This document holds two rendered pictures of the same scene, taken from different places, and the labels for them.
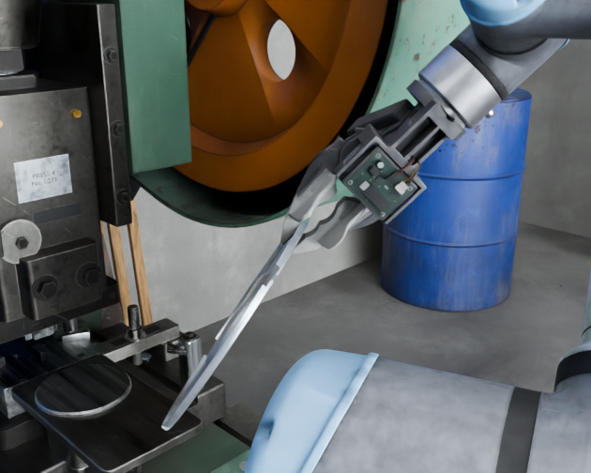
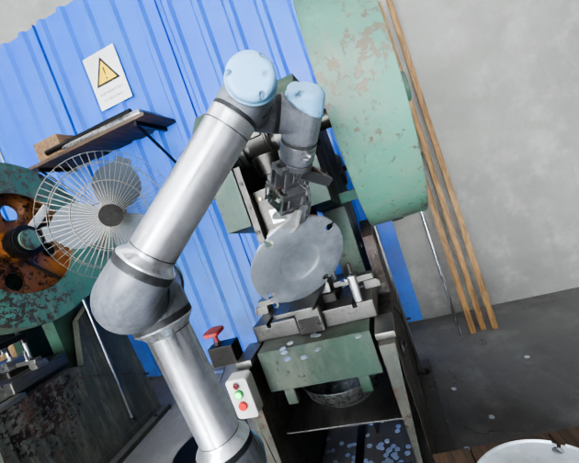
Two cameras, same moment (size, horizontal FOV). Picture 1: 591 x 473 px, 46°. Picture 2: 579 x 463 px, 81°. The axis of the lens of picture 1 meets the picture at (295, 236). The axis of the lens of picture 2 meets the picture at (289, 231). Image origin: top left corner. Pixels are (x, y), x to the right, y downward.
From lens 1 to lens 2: 83 cm
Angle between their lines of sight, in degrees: 62
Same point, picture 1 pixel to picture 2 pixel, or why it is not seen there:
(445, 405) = not seen: hidden behind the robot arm
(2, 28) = (263, 167)
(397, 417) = not seen: hidden behind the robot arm
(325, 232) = (294, 222)
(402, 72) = (352, 140)
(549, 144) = not seen: outside the picture
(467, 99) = (284, 156)
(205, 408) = (363, 310)
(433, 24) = (359, 110)
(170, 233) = (511, 234)
